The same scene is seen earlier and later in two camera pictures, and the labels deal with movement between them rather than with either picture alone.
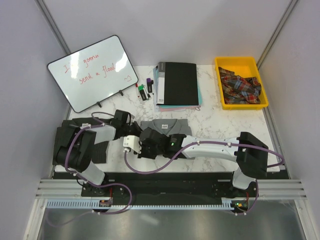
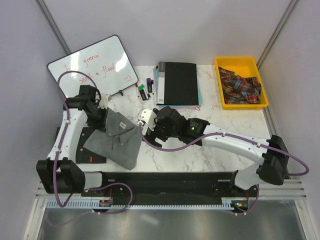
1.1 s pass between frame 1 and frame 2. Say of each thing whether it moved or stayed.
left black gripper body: moved
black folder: stayed
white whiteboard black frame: stayed
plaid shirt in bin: stayed
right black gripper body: moved
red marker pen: stayed
